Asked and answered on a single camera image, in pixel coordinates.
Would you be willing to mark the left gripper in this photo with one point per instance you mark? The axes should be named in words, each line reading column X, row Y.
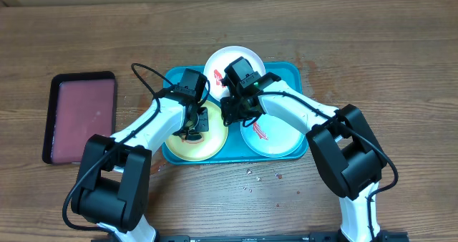
column 202, row 123

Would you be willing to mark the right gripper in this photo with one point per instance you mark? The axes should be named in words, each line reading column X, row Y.
column 228, row 107

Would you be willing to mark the yellow-green rimmed plate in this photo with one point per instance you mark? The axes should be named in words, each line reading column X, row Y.
column 213, row 142

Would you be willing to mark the white plate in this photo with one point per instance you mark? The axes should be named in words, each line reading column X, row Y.
column 216, row 64

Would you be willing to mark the light blue rimmed plate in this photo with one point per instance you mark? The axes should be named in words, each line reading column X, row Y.
column 271, row 137

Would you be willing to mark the green and pink sponge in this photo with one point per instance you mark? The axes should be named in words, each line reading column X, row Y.
column 191, row 136

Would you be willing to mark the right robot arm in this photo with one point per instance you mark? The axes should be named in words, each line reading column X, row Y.
column 347, row 155

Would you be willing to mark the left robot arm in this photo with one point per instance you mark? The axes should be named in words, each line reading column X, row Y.
column 111, row 190

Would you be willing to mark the blue plastic tray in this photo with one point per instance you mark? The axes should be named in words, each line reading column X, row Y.
column 234, row 150

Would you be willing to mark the black tray with red water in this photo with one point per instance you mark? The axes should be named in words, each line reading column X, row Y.
column 80, row 105

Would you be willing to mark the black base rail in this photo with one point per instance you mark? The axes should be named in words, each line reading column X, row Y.
column 384, row 236

